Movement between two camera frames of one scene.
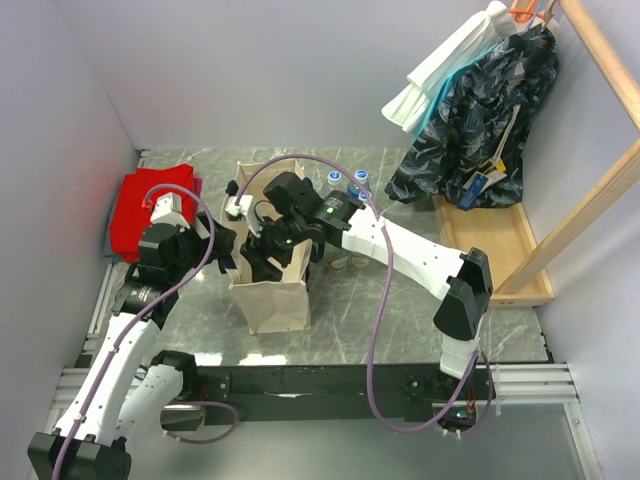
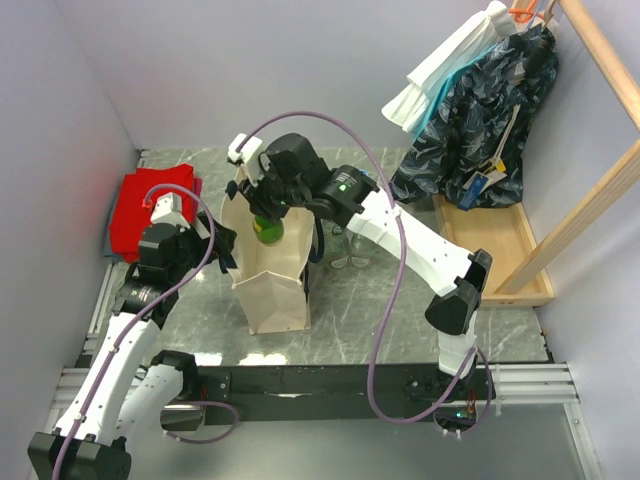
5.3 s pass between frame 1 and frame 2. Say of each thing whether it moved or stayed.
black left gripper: stayed
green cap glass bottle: stayed
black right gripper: moved
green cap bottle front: stayed
